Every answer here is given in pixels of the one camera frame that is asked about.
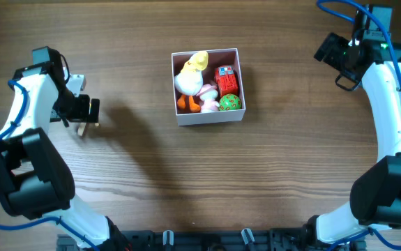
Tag yellow wooden rattle drum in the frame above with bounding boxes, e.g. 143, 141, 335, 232
77, 122, 100, 137

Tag white plush duck yellow hat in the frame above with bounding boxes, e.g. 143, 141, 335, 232
174, 51, 209, 113

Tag red toy fire truck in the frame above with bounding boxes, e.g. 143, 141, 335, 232
214, 65, 239, 97

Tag green numbered ball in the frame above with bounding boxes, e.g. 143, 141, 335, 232
219, 93, 242, 111

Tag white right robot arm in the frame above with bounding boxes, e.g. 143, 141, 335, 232
305, 4, 401, 250

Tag pink cardboard box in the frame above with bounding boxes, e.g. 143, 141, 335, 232
172, 48, 246, 126

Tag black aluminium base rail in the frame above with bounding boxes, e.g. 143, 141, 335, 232
56, 226, 367, 251

